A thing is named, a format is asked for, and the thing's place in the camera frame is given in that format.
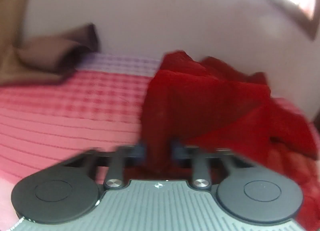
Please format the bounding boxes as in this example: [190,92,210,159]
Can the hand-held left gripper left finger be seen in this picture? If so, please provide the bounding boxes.
[59,142,148,192]

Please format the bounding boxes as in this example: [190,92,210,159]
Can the red hooded puffer jacket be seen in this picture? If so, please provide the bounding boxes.
[130,50,320,213]

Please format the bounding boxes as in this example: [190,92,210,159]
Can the pink checkered bedsheet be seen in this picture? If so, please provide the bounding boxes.
[0,53,316,229]

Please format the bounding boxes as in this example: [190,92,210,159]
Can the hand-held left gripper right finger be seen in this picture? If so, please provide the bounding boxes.
[168,139,253,192]

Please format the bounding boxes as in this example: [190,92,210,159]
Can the tan curtain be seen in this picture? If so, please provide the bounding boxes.
[0,0,63,88]

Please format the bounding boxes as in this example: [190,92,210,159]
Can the brown cloth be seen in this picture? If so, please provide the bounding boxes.
[15,23,101,82]

